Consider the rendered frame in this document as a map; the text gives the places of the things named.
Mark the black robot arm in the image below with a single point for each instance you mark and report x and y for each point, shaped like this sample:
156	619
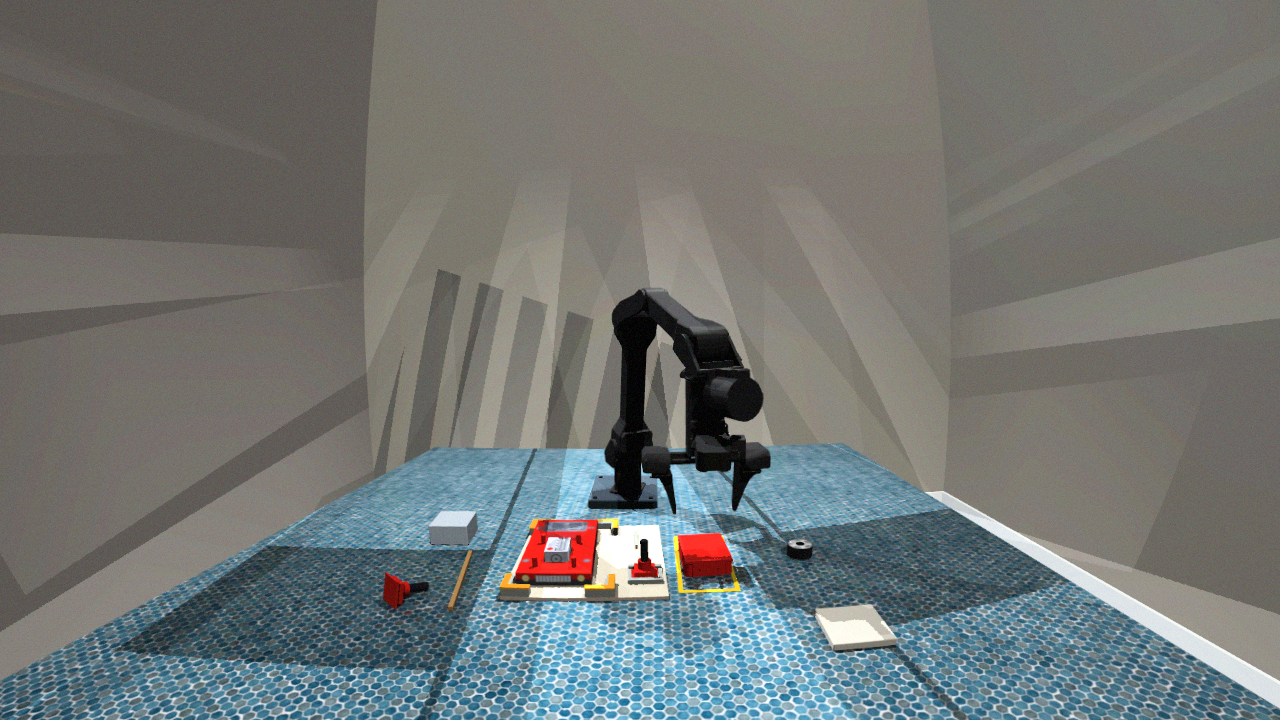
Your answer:
716	383

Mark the tan wooden stick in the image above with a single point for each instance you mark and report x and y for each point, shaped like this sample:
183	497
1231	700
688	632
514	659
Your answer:
459	583

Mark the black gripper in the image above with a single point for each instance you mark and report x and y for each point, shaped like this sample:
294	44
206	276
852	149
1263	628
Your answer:
657	460

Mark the white flat square slab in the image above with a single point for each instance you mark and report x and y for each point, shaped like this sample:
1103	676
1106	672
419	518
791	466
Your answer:
854	627

